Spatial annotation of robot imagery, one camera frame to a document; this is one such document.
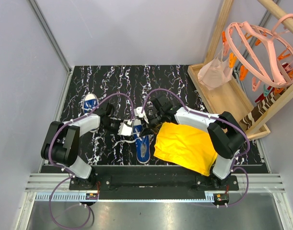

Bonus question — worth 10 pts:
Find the purple cable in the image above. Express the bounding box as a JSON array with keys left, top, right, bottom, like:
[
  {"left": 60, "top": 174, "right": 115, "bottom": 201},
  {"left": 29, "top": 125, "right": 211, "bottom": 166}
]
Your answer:
[
  {"left": 47, "top": 92, "right": 135, "bottom": 229},
  {"left": 141, "top": 88, "right": 251, "bottom": 208}
]

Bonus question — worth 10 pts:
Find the pink round clothes hanger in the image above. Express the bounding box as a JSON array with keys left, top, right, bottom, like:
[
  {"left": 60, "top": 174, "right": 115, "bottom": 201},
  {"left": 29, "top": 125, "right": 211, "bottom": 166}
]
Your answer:
[{"left": 222, "top": 14, "right": 293, "bottom": 92}]

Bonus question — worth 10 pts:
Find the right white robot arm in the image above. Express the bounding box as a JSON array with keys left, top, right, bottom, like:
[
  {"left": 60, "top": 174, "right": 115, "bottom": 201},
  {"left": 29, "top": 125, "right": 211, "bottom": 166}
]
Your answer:
[{"left": 135, "top": 95, "right": 250, "bottom": 190}]

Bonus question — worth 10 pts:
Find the aluminium corner profile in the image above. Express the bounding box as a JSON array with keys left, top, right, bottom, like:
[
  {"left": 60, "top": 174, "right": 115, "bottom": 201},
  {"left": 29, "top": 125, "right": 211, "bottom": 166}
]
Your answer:
[{"left": 27, "top": 0, "right": 71, "bottom": 73}]

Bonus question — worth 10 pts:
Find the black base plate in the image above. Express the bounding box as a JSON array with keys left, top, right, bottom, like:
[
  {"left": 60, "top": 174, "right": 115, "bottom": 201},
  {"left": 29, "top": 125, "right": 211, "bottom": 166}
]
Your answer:
[{"left": 69, "top": 165, "right": 239, "bottom": 200}]

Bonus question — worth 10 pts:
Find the brown striped cloth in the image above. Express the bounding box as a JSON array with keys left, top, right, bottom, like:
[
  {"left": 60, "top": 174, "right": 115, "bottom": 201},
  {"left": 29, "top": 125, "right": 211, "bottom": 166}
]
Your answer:
[{"left": 239, "top": 92, "right": 283, "bottom": 131}]

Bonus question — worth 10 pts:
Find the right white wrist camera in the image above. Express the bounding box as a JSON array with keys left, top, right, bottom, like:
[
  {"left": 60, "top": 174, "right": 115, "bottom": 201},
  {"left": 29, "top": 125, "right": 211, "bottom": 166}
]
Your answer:
[{"left": 134, "top": 107, "right": 149, "bottom": 124}]

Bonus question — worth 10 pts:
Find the black marble pattern mat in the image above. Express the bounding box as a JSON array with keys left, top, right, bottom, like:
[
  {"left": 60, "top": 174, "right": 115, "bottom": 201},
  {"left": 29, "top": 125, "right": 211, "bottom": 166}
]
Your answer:
[{"left": 50, "top": 65, "right": 264, "bottom": 166}]

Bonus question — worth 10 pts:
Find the pink mesh bag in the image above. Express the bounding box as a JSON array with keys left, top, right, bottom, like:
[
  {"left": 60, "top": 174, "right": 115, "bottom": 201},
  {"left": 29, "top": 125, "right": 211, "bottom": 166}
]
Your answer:
[{"left": 198, "top": 50, "right": 233, "bottom": 91}]

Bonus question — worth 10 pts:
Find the white shoelace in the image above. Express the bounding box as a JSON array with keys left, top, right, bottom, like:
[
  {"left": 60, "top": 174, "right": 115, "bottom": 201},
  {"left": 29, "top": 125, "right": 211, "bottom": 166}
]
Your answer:
[{"left": 113, "top": 126, "right": 144, "bottom": 147}]

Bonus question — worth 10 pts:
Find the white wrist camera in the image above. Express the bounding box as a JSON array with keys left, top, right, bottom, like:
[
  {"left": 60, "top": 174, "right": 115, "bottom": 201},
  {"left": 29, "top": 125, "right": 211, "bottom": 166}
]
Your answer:
[
  {"left": 134, "top": 107, "right": 149, "bottom": 124},
  {"left": 117, "top": 122, "right": 133, "bottom": 136}
]

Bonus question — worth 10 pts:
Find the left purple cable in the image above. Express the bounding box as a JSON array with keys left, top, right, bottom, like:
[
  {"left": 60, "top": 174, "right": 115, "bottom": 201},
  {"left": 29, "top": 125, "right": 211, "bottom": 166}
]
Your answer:
[{"left": 47, "top": 92, "right": 135, "bottom": 229}]

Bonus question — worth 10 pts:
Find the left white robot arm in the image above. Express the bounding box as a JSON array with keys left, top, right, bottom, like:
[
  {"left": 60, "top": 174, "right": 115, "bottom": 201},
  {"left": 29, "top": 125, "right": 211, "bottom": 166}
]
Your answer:
[{"left": 41, "top": 103, "right": 122, "bottom": 190}]

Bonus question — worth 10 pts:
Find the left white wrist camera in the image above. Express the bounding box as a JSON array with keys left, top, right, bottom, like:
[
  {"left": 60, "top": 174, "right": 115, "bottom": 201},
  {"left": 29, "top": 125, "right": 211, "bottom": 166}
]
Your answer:
[{"left": 117, "top": 122, "right": 133, "bottom": 136}]

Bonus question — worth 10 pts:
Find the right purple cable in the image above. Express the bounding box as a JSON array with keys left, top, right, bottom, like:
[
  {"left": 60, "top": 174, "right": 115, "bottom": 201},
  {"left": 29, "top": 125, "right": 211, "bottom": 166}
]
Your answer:
[{"left": 141, "top": 88, "right": 251, "bottom": 208}]

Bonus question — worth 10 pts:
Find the yellow folded cloth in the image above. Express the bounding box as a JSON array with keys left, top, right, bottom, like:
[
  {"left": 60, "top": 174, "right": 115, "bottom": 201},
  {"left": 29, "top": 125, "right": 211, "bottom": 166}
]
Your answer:
[{"left": 154, "top": 123, "right": 218, "bottom": 176}]

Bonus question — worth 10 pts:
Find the blue sneaker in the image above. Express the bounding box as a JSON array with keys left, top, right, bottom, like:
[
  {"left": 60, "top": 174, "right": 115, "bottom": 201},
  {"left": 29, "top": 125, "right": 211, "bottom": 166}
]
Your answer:
[
  {"left": 82, "top": 93, "right": 99, "bottom": 132},
  {"left": 133, "top": 119, "right": 151, "bottom": 164}
]

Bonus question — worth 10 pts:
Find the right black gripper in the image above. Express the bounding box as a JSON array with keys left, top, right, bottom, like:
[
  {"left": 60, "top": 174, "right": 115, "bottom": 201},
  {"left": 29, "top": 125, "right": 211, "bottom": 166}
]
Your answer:
[{"left": 140, "top": 111, "right": 165, "bottom": 138}]

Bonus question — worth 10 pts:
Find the wooden rack frame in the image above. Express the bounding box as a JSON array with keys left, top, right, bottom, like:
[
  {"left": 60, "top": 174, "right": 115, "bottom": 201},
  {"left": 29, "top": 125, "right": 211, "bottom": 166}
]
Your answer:
[{"left": 188, "top": 0, "right": 293, "bottom": 140}]

